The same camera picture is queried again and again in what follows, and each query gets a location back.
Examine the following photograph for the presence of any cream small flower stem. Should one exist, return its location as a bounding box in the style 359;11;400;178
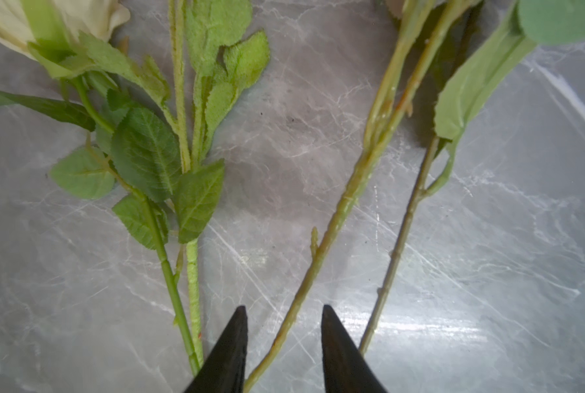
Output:
168;1;270;368

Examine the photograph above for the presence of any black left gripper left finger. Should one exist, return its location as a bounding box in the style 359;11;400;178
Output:
184;306;248;393

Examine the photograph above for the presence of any pink rose bud stem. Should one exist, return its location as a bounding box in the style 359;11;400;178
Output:
244;1;479;392

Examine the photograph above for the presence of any white rose flower stem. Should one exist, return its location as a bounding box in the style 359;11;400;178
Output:
0;1;213;373

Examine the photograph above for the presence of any orange gerbera flower stem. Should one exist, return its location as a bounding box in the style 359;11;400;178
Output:
360;1;585;353

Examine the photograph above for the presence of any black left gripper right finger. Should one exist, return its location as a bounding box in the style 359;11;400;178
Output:
321;305;387;393

